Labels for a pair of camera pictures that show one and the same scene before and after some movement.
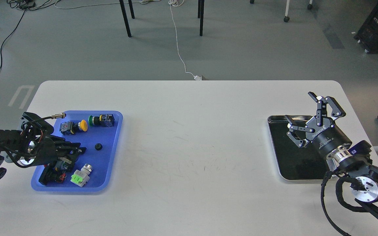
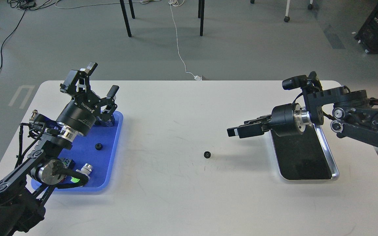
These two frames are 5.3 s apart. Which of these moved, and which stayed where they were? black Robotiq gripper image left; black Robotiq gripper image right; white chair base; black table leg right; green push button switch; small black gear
Moved: black Robotiq gripper image left; black Robotiq gripper image right
Stayed: green push button switch; small black gear; white chair base; black table leg right
